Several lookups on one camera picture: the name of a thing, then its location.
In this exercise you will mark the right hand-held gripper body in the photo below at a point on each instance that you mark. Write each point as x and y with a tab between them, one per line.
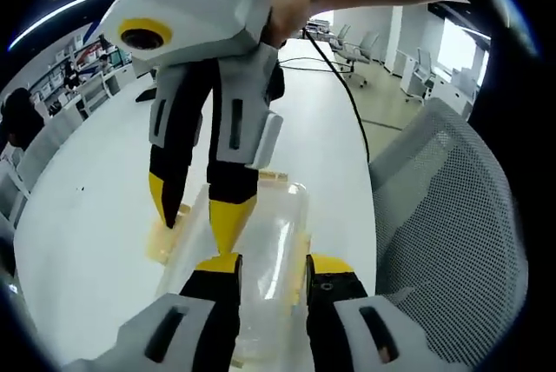
195	7

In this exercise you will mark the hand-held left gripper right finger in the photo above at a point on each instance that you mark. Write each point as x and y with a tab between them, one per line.
334	324

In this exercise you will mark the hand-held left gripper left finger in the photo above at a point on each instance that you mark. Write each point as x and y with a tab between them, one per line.
204	315

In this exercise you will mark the clear box with yellow buckle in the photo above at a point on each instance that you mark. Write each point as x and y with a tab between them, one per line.
269	259

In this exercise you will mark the person's right hand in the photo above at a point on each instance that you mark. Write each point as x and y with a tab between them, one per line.
289	7

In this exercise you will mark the shelf with storage boxes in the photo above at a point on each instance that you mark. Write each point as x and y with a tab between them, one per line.
52	61

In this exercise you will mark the long curved ceiling light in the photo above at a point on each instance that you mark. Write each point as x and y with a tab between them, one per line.
61	13

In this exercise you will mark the grey mesh office chair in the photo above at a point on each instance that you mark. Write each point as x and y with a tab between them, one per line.
443	237

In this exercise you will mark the person's black shirt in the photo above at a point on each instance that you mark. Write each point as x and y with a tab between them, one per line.
499	85

